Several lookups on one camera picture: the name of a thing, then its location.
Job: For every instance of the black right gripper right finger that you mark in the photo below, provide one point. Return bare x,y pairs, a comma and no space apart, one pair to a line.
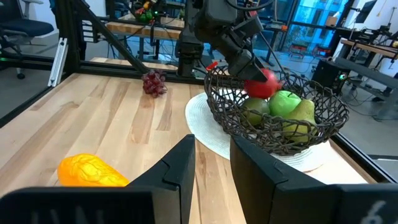
264,193

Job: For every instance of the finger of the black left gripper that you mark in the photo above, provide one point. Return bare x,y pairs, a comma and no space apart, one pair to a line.
248,70

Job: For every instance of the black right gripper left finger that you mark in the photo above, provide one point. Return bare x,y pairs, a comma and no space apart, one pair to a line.
174,186

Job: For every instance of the red pomegranate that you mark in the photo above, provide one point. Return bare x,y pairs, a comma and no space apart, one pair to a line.
264,88

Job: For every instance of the dark green avocado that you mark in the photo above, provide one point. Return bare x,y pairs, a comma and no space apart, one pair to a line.
256,107

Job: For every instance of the bright green apple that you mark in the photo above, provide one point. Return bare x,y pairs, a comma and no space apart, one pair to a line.
283,104

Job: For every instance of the yellow-green pear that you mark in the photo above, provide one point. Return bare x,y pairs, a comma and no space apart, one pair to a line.
303,116

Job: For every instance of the orange plastic pepper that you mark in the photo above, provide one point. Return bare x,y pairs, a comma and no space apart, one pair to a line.
90,171

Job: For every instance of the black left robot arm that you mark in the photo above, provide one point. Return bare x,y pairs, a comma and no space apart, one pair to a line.
189,53

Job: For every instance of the red tape tab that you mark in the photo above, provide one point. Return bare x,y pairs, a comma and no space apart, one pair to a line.
212,65

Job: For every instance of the red stool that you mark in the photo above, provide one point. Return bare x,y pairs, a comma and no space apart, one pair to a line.
321,50
297,48

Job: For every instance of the white plate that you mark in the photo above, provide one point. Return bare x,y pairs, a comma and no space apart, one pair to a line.
205,124

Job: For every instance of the black computer box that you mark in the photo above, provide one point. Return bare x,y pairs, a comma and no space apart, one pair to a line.
326,74

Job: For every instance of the background fruit pile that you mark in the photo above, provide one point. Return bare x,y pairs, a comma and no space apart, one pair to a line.
144,14

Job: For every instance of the background wooden table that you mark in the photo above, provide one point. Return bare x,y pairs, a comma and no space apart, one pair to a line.
143,31

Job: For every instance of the purple grape bunch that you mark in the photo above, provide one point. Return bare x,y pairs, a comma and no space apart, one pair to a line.
154,82

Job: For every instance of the cardboard box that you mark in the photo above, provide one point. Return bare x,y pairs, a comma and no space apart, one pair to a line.
331,21

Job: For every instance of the wooden workbench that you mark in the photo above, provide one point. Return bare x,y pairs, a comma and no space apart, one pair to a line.
370,46

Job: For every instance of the black office chair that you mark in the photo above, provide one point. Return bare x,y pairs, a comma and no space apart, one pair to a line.
28,26

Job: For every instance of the black wall monitor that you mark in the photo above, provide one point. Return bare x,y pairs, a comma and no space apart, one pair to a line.
367,11

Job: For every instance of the silver aluminium bracket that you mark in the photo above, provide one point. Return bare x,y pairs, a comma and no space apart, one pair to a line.
59,59

